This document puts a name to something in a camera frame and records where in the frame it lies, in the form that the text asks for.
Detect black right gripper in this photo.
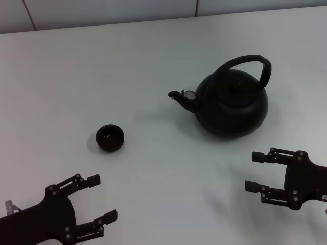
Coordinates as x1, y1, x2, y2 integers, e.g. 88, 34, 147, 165
244, 147, 327, 211

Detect black teapot lid with knob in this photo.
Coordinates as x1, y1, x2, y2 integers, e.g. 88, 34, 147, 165
216, 69, 266, 106

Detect silver cable connector plug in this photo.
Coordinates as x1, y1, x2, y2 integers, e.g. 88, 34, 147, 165
4, 200, 23, 213

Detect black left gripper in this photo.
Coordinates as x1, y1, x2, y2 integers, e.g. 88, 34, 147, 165
0, 173, 119, 245

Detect small black teacup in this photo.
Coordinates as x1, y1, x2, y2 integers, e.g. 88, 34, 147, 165
95, 124, 126, 153

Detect black round teapot with handle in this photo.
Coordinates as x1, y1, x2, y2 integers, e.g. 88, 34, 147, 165
167, 54, 272, 140

